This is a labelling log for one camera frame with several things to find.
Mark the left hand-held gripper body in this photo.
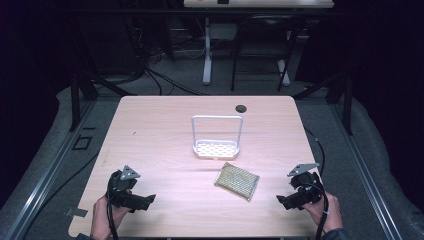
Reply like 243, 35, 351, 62
105, 164, 142, 210

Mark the person's right hand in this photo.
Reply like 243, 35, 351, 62
301, 192, 344, 235

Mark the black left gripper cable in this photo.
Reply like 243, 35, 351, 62
105, 196, 120, 240

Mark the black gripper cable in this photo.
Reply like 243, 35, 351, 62
105, 196, 120, 240
303, 128, 331, 240

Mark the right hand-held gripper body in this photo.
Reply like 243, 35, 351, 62
287, 162, 326, 207

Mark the white sponge holder rack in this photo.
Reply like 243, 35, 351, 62
191, 114, 244, 161

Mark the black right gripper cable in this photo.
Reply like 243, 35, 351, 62
303, 128, 331, 240

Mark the black metal stand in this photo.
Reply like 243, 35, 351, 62
292, 69, 355, 136
64, 19, 138, 133

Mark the yellow-green scouring sponge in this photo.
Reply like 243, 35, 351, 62
213, 161, 261, 203

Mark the black floor cable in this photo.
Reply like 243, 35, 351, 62
39, 151, 101, 209

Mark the bundle of black cables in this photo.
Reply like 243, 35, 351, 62
123, 13, 209, 98

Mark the grey tape piece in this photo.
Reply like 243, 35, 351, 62
64, 207, 89, 218

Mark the white desk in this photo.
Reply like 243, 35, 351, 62
183, 0, 335, 87

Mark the aluminium floor rail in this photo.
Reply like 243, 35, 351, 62
2, 99, 98, 240
328, 101, 405, 240

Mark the black chair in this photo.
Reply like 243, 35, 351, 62
230, 13, 301, 93

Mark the person's left hand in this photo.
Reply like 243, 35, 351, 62
89, 194, 132, 240

